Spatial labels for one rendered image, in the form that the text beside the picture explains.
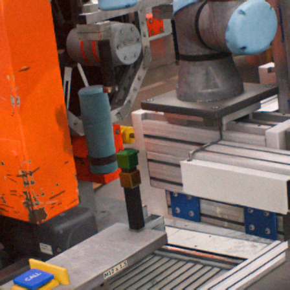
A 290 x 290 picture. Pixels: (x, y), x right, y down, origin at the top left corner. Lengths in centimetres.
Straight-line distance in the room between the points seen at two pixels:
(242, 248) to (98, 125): 72
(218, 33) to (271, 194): 34
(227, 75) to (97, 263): 54
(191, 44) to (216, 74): 8
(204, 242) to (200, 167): 125
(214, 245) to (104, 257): 94
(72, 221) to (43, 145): 41
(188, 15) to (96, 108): 73
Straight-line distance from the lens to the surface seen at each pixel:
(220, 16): 153
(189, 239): 281
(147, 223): 282
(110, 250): 189
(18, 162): 188
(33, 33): 186
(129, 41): 234
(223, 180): 150
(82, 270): 181
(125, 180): 192
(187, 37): 164
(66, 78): 250
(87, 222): 227
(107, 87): 217
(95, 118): 229
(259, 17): 152
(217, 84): 165
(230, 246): 271
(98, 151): 232
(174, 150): 175
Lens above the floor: 122
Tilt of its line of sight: 16 degrees down
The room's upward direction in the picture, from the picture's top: 8 degrees counter-clockwise
